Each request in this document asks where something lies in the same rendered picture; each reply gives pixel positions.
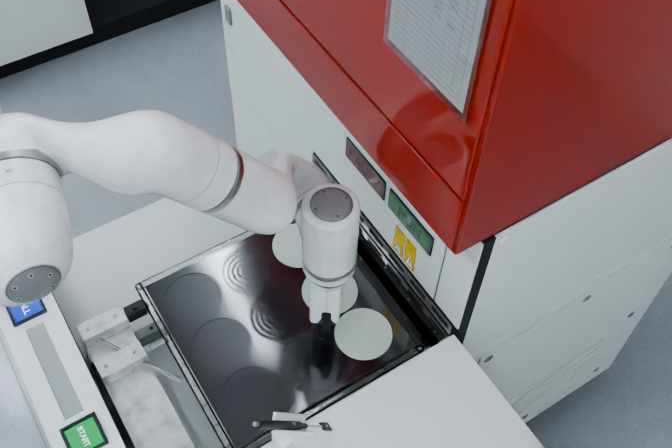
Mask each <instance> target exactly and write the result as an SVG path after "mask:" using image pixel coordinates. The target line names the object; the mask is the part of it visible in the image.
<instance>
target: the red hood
mask: <svg viewBox="0 0 672 448"><path fill-rule="evenodd" d="M237 1H238V2H239V4H240V5H241V6H242V7H243V8H244V9H245V11H246V12H247V13H248V14H249V15H250V16H251V18H252V19H253V20H254V21H255V22H256V23H257V25H258V26H259V27H260V28H261V29H262V30H263V32H264V33H265V34H266V35H267V36H268V37H269V39H270V40H271V41H272V42H273V43H274V44H275V46H276V47H277V48H278V49H279V50H280V52H281V53H282V54H283V55H284V56H285V57H286V59H287V60H288V61H289V62H290V63H291V64H292V66H293V67H294V68H295V69H296V70H297V71H298V73H299V74H300V75H301V76H302V77H303V78H304V80H305V81H306V82H307V83H308V84H309V85H310V87H311V88H312V89H313V90H314V91H315V92H316V94H317V95H318V96H319V97H320V98H321V100H322V101H323V102H324V103H325V104H326V105H327V107H328V108H329V109H330V110H331V111H332V112H333V114H334V115H335V116H336V117H337V118H338V119H339V121H340V122H341V123H342V124H343V125H344V126H345V128H346V129H347V130H348V131H349V132H350V133H351V135H352V136H353V137H354V138H355V139H356V140H357V142H358V143H359V144H360V145H361V146H362V148H363V149H364V150H365V151H366V152H367V153H368V155H369V156H370V157H371V158H372V159H373V160H374V162H375V163H376V164H377V165H378V166H379V167H380V169H381V170H382V171H383V172H384V173H385V174H386V176H387V177H388V178H389V179H390V180H391V181H392V183H393V184H394V185H395V186H396V187H397V188H398V190H399V191H400V192H401V193H402V194H403V196H404V197H405V198H406V199H407V200H408V201H409V203H410V204H411V205H412V206H413V207H414V208H415V210H416V211H417V212H418V213H419V214H420V215H421V217H422V218H423V219H424V220H425V221H426V222H427V224H428V225H429V226H430V227H431V228H432V229H433V231H434V232H435V233H436V234H437V235H438V236H439V238H440V239H441V240H442V241H443V242H444V244H445V245H446V246H447V247H448V248H449V249H450V250H451V251H452V252H453V253H454V254H455V255H457V254H459V253H461V252H463V251H464V250H466V249H468V248H470V247H472V246H474V245H475V244H477V243H479V242H481V241H483V240H484V239H486V238H488V237H490V236H492V235H494V234H495V233H497V232H499V231H501V230H503V229H505V228H506V227H508V226H510V225H512V224H514V223H516V222H517V221H519V220H521V219H523V218H525V217H527V216H528V215H530V214H532V213H534V212H536V211H538V210H539V209H541V208H543V207H545V206H547V205H548V204H550V203H552V202H554V201H556V200H558V199H559V198H561V197H563V196H565V195H567V194H569V193H570V192H572V191H574V190H576V189H578V188H580V187H581V186H583V185H585V184H587V183H589V182H591V181H592V180H594V179H596V178H598V177H600V176H602V175H603V174H605V173H607V172H609V171H611V170H613V169H614V168H616V167H618V166H620V165H622V164H623V163H625V162H627V161H629V160H631V159H633V158H634V157H636V156H638V155H640V154H642V153H644V152H645V151H647V150H649V149H651V148H653V147H655V146H656V145H658V144H660V143H662V142H664V141H666V140H667V139H669V138H671V137H672V0H237Z"/></svg>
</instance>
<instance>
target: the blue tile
mask: <svg viewBox="0 0 672 448"><path fill-rule="evenodd" d="M9 308H10V311H11V313H12V315H13V317H14V320H15V322H19V321H21V320H23V319H25V318H27V317H29V316H31V315H33V314H36V313H38V312H40V311H42V310H43V308H42V306H41V304H40V302H39V300H38V301H36V302H33V303H30V304H26V305H22V306H16V307H9Z"/></svg>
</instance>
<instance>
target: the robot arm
mask: <svg viewBox="0 0 672 448"><path fill-rule="evenodd" d="M66 174H77V175H80V176H81V177H83V178H85V179H87V180H89V181H91V182H92V183H94V184H96V185H98V186H100V187H103V188H105V189H108V190H111V191H113V192H117V193H121V194H127V195H145V194H156V195H160V196H163V197H166V198H168V199H171V200H173V201H175V202H178V203H180V204H183V205H185V206H187V207H190V208H192V209H195V210H197V211H199V212H202V213H204V214H207V215H209V216H212V217H215V218H217V219H220V220H222V221H225V222H227V223H230V224H232V225H235V226H237V227H240V228H242V229H244V230H247V231H250V232H253V233H257V234H264V235H272V234H277V233H279V232H282V231H283V230H285V229H286V228H287V227H288V226H289V225H290V224H291V222H292V221H293V219H295V221H296V224H297V226H298V229H299V232H300V236H301V241H302V268H303V271H304V273H305V275H306V276H307V278H308V279H309V280H310V281H311V284H310V321H311V322H312V323H318V324H321V325H322V330H324V331H329V328H330V326H331V325H336V323H337V322H338V321H339V316H340V310H341V304H342V297H343V288H344V284H345V283H346V282H347V281H348V280H349V279H350V278H351V277H352V276H353V274H354V272H355V269H356V259H357V246H358V234H359V222H360V210H361V206H360V201H359V199H358V197H357V196H356V194H355V193H354V192H353V191H352V190H350V189H349V188H347V187H345V186H343V185H340V184H333V183H332V182H331V181H330V179H329V178H328V177H327V175H326V174H325V173H324V172H323V171H322V170H321V169H319V168H318V167H317V166H315V165H314V164H312V163H310V162H309V161H307V160H305V159H303V158H302V157H299V156H297V155H294V154H290V153H285V154H280V155H278V156H275V157H273V158H272V159H270V160H269V161H268V162H266V163H265V164H264V163H262V162H260V161H259V160H257V159H255V158H253V157H251V156H250V155H248V154H246V153H244V152H243V151H241V150H239V149H237V148H235V147H233V146H232V145H230V144H228V143H226V142H224V141H222V140H221V139H219V138H217V137H215V136H213V135H211V134H209V133H208V132H206V131H204V130H202V129H200V128H198V127H197V126H195V125H193V124H191V123H189V122H187V121H185V120H183V119H181V118H179V117H177V116H175V115H173V114H170V113H167V112H164V111H159V110H137V111H132V112H128V113H124V114H120V115H117V116H113V117H110V118H106V119H102V120H98V121H92V122H83V123H69V122H60V121H55V120H51V119H47V118H44V117H40V116H37V115H33V114H29V113H21V112H13V113H6V114H2V115H0V306H4V307H16V306H22V305H26V304H30V303H33V302H36V301H38V300H40V299H42V298H44V297H46V296H48V295H49V294H50V293H52V292H53V291H54V290H55V289H56V288H57V287H58V286H59V285H60V284H61V283H62V282H63V281H64V279H65V278H66V276H67V274H68V273H69V270H70V268H71V264H72V260H73V239H72V231H71V225H70V219H69V214H68V209H67V205H66V200H65V195H64V191H63V186H62V182H61V178H62V177H63V176H64V175H66Z"/></svg>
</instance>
